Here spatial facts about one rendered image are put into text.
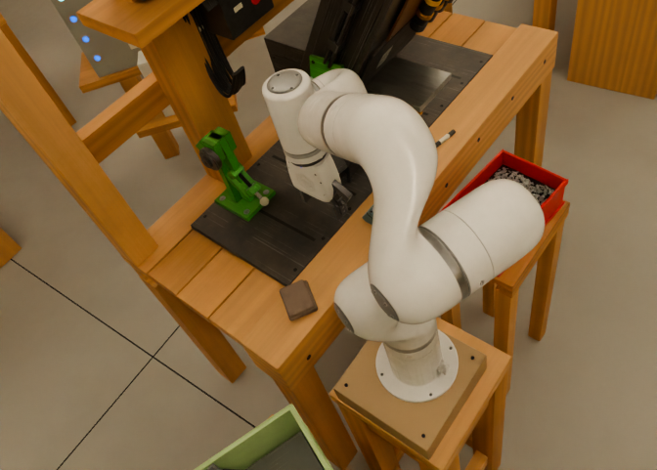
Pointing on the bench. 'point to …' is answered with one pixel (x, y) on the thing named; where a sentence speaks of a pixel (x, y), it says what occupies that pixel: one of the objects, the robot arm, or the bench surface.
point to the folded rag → (298, 299)
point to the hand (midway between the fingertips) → (324, 203)
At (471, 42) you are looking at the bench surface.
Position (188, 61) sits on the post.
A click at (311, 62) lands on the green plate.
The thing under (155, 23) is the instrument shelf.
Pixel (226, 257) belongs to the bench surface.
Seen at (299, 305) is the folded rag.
